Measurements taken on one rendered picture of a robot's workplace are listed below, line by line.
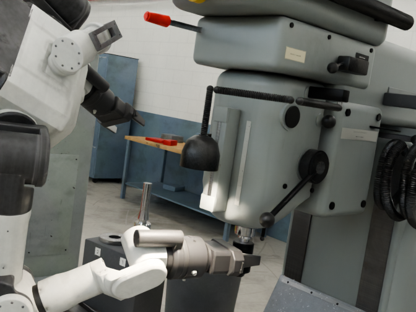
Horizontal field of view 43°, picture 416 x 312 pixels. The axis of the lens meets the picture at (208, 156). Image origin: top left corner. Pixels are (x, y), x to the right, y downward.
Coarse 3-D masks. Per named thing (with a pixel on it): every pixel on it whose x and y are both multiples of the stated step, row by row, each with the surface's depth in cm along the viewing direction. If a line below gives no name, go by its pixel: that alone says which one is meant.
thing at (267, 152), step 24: (240, 72) 109; (264, 72) 105; (216, 96) 113; (240, 120) 107; (264, 120) 104; (288, 120) 104; (312, 120) 110; (240, 144) 107; (264, 144) 104; (288, 144) 106; (312, 144) 112; (240, 168) 106; (264, 168) 105; (288, 168) 108; (240, 192) 106; (264, 192) 105; (288, 192) 109; (312, 192) 114; (216, 216) 112; (240, 216) 108
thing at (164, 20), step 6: (150, 12) 102; (144, 18) 102; (150, 18) 101; (156, 18) 102; (162, 18) 103; (168, 18) 104; (156, 24) 104; (162, 24) 104; (168, 24) 104; (174, 24) 106; (180, 24) 107; (186, 24) 108; (192, 30) 110; (198, 30) 110
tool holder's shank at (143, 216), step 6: (144, 186) 147; (150, 186) 147; (144, 192) 147; (150, 192) 148; (144, 198) 147; (144, 204) 147; (144, 210) 147; (138, 216) 148; (144, 216) 147; (144, 222) 148
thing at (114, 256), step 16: (96, 240) 154; (112, 240) 152; (96, 256) 151; (112, 256) 148; (160, 288) 151; (96, 304) 152; (112, 304) 148; (128, 304) 144; (144, 304) 146; (160, 304) 152
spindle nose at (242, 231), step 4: (236, 228) 116; (240, 228) 115; (244, 228) 115; (248, 228) 115; (236, 232) 116; (240, 232) 115; (244, 232) 115; (248, 232) 115; (252, 232) 115; (248, 236) 115; (252, 236) 115
